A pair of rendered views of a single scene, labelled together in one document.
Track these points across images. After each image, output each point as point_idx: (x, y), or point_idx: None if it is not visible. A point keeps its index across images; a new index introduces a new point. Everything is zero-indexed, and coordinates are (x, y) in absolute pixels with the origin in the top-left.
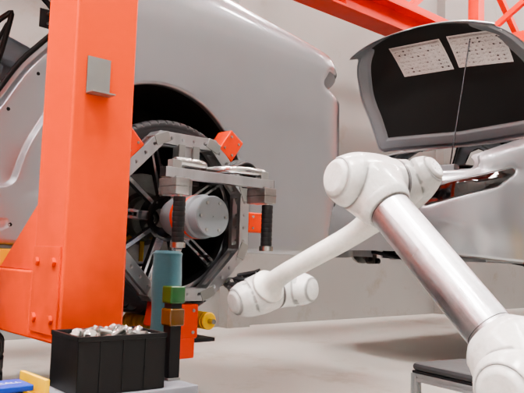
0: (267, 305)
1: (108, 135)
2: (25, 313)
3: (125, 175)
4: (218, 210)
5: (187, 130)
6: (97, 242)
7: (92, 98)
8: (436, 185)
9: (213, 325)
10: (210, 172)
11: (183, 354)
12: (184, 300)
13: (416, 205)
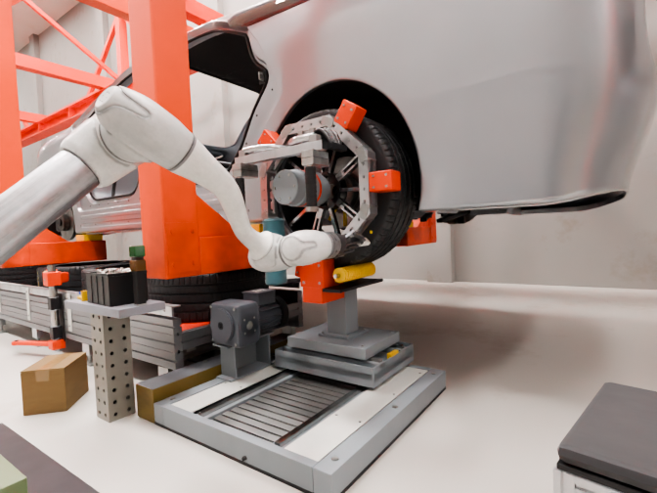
0: (256, 262)
1: None
2: None
3: (158, 176)
4: (288, 181)
5: (328, 113)
6: (152, 220)
7: None
8: (104, 121)
9: (342, 279)
10: (264, 152)
11: (314, 299)
12: (134, 254)
13: (134, 149)
